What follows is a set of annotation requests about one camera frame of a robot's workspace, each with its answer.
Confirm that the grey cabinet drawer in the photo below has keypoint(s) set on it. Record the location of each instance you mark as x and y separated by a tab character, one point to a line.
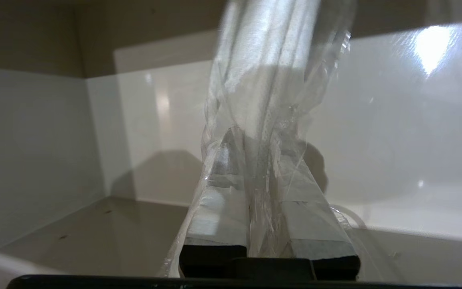
34	160

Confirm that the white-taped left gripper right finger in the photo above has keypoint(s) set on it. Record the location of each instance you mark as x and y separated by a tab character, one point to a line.
315	224

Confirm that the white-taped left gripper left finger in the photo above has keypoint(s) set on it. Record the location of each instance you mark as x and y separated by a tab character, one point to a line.
219	216

